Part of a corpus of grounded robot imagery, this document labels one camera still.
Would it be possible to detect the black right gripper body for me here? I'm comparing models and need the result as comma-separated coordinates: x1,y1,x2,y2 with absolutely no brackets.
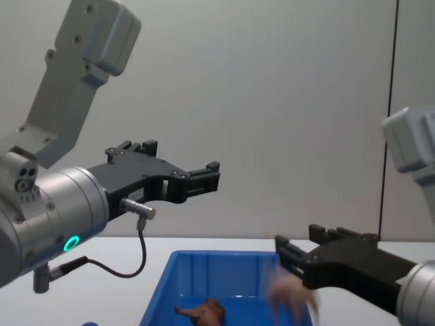
303,233,418,317

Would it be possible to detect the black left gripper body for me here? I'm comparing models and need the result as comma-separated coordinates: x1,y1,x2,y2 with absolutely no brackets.
86,154,188,223

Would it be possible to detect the pink toy pig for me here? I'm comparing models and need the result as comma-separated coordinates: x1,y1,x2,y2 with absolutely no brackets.
268,268,322,324

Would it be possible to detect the blue plastic bin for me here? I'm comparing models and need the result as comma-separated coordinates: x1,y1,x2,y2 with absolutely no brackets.
138,250,315,326

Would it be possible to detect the brown toy animal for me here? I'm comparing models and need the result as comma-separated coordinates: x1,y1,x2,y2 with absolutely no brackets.
174,297,227,326

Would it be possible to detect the thin dark wrist cable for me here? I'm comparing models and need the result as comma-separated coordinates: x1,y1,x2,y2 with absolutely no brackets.
33,198,158,293

